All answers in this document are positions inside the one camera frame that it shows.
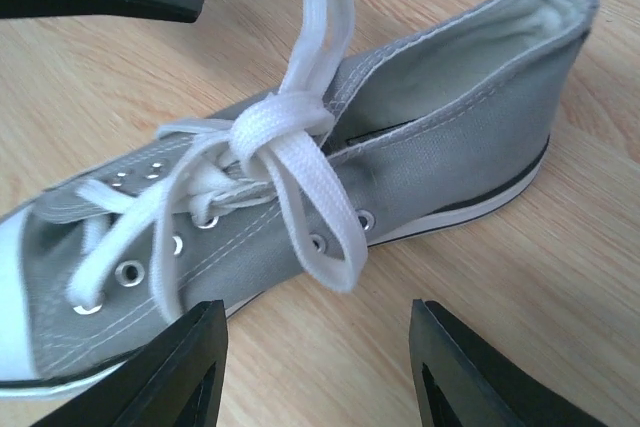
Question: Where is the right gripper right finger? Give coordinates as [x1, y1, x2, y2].
[409, 299, 600, 427]

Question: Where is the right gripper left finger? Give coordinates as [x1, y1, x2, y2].
[36, 300, 228, 427]

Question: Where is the grey sneaker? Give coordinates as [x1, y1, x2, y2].
[1, 0, 599, 399]

